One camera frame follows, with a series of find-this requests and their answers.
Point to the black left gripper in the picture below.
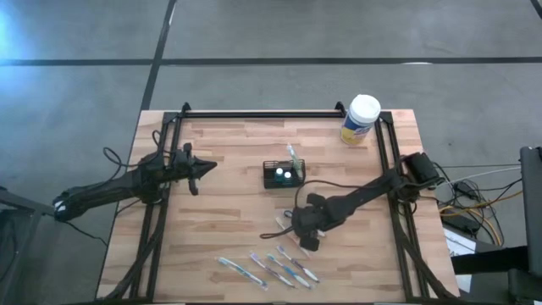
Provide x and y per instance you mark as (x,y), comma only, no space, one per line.
(180,167)

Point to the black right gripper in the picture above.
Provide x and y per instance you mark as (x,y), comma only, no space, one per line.
(315,216)

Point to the orange toothbrush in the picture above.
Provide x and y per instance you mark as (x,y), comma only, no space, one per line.
(280,222)

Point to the purple toothbrush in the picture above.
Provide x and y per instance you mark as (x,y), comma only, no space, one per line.
(298,264)
(271,271)

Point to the blue mouthwash bottle white cap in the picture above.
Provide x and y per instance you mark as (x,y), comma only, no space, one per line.
(287,174)
(279,171)

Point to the teal toothbrush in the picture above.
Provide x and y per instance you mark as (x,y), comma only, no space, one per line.
(290,272)

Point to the green toothbrush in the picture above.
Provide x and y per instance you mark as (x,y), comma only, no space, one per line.
(294,161)

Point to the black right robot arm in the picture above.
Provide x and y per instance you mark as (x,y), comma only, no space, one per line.
(368,190)

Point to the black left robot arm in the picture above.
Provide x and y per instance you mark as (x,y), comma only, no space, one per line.
(106,190)

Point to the blue toothbrush in clear wrap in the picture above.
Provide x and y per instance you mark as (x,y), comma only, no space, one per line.
(241,271)

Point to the white-lidded wipes canister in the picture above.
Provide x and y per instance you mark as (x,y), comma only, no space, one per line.
(360,118)

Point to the white paper sheet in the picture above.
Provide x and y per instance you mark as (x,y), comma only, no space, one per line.
(457,245)

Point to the black power brick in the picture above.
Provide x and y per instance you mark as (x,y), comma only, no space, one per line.
(461,222)

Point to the grey metal stand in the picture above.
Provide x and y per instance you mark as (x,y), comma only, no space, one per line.
(25,209)

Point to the black equipment stand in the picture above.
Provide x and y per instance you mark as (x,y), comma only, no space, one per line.
(525,288)

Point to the black aluminium table frame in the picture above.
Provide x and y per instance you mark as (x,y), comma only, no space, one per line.
(262,114)

